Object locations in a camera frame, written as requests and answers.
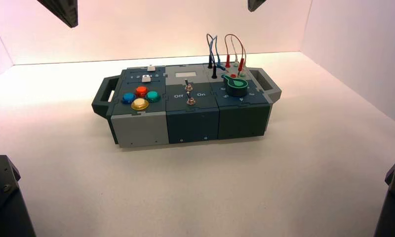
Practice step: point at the blue round push button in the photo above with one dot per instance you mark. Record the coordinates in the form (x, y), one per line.
(128, 98)

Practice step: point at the white slider knob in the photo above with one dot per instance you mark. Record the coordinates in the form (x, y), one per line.
(151, 68)
(146, 78)

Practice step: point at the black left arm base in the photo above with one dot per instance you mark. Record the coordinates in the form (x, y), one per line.
(4, 202)

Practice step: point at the teal round push button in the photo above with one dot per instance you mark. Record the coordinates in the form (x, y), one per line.
(152, 96)

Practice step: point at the small grey display window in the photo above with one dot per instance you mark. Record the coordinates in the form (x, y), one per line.
(185, 75)

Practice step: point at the yellow round push button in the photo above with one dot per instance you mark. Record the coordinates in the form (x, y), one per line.
(140, 104)

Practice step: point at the metal toggle switch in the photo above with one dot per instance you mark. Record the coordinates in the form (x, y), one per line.
(188, 87)
(191, 101)

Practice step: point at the modular grey-blue control box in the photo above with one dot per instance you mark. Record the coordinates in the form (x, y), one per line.
(191, 124)

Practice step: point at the orange round push button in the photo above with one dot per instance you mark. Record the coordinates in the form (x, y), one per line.
(141, 91)

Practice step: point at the green rotary pointer knob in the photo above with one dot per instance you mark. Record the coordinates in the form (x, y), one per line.
(237, 86)

